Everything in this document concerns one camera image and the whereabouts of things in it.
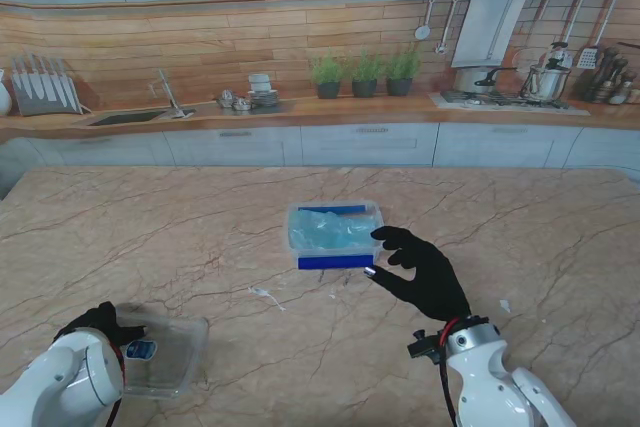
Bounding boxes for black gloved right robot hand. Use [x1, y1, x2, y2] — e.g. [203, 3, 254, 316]
[363, 225, 473, 323]

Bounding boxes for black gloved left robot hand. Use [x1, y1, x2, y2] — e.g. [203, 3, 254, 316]
[54, 301, 149, 349]

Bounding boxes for clear plastic crate lid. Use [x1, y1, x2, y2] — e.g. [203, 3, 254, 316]
[112, 302, 210, 401]

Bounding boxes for clear plastic crate blue strips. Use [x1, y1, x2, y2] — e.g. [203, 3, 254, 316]
[283, 200, 386, 272]

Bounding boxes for white lower kitchen cabinets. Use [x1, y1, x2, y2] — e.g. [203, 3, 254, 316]
[0, 121, 640, 169]

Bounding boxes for hanging steel utensil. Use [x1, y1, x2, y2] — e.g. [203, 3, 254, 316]
[433, 0, 459, 55]

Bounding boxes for white jug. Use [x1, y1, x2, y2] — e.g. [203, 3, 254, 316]
[0, 69, 13, 117]

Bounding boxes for small silver bowls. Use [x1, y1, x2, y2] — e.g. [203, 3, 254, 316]
[215, 88, 253, 112]

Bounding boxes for hanging steel grater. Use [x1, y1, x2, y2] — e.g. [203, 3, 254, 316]
[577, 46, 601, 70]

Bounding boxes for red black left arm cable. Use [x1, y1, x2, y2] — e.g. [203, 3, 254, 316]
[102, 339, 126, 427]

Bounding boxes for red black arm cable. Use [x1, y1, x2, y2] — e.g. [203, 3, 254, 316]
[436, 316, 464, 426]
[102, 339, 126, 427]

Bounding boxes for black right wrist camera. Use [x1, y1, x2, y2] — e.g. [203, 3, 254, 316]
[407, 329, 445, 363]

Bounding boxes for red black right arm cable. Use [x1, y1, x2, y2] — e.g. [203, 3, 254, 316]
[436, 316, 464, 426]

